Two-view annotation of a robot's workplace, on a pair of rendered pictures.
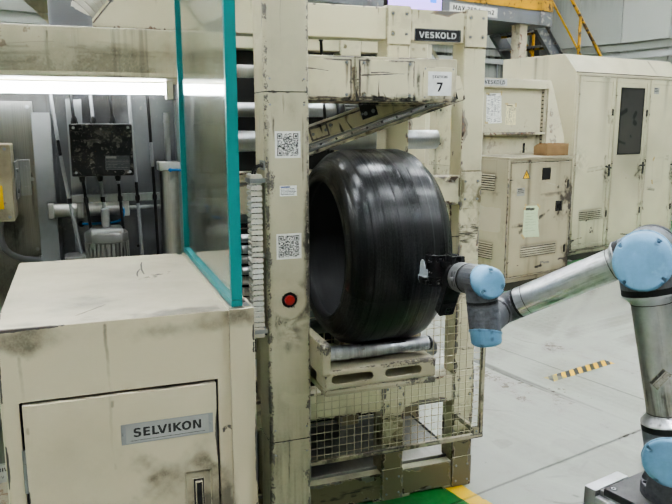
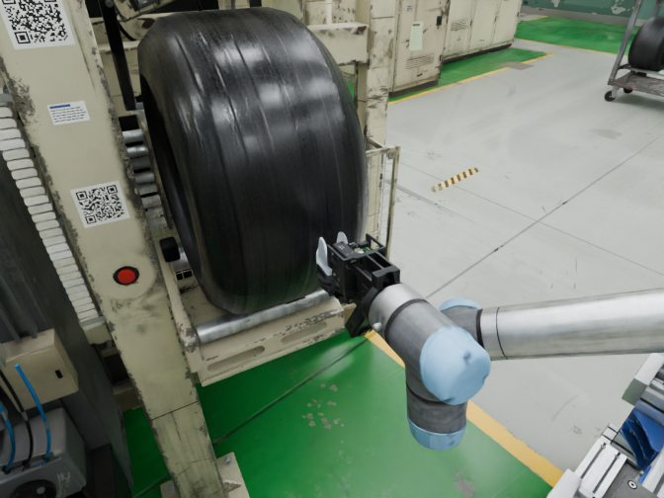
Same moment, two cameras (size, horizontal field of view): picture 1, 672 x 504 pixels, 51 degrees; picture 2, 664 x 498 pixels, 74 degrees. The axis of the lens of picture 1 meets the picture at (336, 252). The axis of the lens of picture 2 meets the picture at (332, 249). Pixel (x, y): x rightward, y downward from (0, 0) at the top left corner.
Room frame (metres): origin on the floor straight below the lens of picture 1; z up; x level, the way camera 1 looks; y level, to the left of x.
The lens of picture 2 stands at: (1.30, -0.17, 1.60)
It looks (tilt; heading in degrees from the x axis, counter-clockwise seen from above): 36 degrees down; 353
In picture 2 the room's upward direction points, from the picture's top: straight up
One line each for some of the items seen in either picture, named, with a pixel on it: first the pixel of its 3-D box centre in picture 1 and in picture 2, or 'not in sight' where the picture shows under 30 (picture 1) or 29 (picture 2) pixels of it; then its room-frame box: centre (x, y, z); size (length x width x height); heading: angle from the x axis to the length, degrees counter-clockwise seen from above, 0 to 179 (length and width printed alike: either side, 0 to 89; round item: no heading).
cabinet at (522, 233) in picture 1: (518, 219); (405, 34); (6.88, -1.79, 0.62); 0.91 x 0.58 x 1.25; 123
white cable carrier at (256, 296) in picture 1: (257, 256); (51, 221); (2.01, 0.23, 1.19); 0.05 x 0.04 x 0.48; 20
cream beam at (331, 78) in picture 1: (362, 81); not in sight; (2.49, -0.09, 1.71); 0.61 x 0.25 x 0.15; 110
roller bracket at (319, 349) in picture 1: (306, 341); (175, 298); (2.11, 0.09, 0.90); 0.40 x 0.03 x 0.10; 20
